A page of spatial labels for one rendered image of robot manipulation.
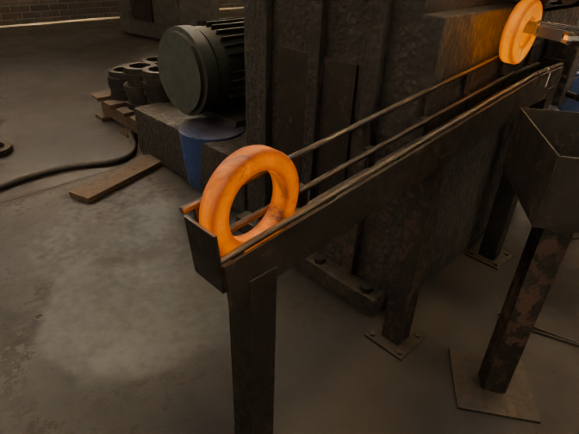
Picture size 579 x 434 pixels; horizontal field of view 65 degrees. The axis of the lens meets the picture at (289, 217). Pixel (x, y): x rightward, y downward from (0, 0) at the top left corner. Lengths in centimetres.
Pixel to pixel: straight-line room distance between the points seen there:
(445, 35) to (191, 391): 106
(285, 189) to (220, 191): 14
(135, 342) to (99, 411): 23
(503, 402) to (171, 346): 91
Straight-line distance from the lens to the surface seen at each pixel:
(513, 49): 132
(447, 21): 115
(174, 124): 224
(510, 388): 142
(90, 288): 166
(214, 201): 63
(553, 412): 143
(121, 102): 296
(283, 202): 74
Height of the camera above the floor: 101
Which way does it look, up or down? 31 degrees down
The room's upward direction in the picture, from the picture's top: 2 degrees clockwise
